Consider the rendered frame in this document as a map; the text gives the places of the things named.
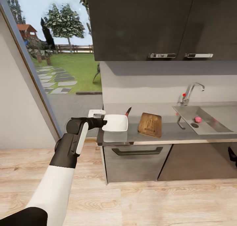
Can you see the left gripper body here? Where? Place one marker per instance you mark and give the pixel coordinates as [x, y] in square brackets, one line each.
[96, 122]

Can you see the cabinet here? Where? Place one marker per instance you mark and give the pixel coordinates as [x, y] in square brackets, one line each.
[164, 30]

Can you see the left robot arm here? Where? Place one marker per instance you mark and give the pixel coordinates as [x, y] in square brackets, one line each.
[48, 205]

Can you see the vidalia onion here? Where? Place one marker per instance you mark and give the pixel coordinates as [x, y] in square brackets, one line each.
[197, 119]

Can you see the dishwasher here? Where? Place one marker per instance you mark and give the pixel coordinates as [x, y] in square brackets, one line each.
[131, 163]

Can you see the bowl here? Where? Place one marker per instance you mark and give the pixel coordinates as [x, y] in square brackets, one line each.
[115, 123]

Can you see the drop in sink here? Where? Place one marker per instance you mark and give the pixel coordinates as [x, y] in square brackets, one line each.
[216, 119]

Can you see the cutting board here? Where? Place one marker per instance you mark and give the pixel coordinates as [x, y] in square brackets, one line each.
[151, 124]

